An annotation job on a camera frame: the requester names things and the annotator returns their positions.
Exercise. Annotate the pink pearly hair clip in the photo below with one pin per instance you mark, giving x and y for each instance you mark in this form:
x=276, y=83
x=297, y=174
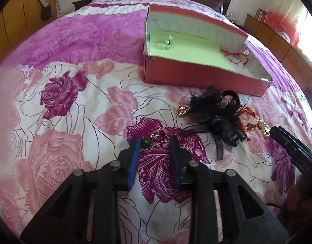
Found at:
x=246, y=119

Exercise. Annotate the row of books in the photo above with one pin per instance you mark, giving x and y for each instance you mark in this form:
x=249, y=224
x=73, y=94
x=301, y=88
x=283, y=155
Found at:
x=260, y=14

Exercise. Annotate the green bead earring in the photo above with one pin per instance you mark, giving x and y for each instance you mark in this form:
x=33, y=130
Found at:
x=146, y=141

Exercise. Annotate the orange wooden low cabinet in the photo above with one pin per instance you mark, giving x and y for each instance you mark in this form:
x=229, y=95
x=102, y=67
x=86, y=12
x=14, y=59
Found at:
x=285, y=48

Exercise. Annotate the black hanging bag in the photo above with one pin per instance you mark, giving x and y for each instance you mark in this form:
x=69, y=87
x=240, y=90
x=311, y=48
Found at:
x=46, y=12

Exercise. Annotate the orange wooden wardrobe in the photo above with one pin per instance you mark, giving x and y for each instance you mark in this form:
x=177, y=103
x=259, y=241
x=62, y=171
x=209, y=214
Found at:
x=18, y=17

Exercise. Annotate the dark wooden nightstand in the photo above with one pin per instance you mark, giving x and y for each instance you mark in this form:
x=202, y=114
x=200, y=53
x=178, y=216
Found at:
x=80, y=3

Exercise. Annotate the red cardboard box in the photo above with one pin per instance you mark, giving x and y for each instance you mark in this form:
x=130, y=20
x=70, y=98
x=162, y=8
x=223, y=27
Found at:
x=196, y=77

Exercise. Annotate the black feather hair accessory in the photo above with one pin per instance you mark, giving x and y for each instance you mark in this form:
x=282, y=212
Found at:
x=217, y=114

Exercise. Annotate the red and gold charm jewelry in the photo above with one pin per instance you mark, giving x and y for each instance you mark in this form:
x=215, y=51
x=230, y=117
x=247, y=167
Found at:
x=262, y=127

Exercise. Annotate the white thin rod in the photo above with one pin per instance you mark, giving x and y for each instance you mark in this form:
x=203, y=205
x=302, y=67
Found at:
x=58, y=5

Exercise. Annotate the bed with pink floral quilt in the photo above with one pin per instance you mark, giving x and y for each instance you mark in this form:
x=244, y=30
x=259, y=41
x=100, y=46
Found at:
x=69, y=56

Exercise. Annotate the red and white curtain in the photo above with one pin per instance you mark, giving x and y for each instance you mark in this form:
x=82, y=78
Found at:
x=285, y=25

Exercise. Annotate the gold round pendant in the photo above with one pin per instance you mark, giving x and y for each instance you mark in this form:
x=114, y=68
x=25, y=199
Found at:
x=182, y=111

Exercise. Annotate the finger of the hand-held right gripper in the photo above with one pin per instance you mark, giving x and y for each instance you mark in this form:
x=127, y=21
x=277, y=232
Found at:
x=283, y=137

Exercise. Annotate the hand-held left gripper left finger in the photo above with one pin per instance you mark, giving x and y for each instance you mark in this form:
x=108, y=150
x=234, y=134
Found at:
x=134, y=162

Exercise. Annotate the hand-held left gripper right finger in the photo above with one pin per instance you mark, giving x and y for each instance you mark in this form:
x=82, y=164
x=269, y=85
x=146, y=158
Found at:
x=175, y=162

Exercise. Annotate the light green paper sheet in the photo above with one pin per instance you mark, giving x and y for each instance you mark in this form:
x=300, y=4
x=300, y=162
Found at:
x=196, y=48

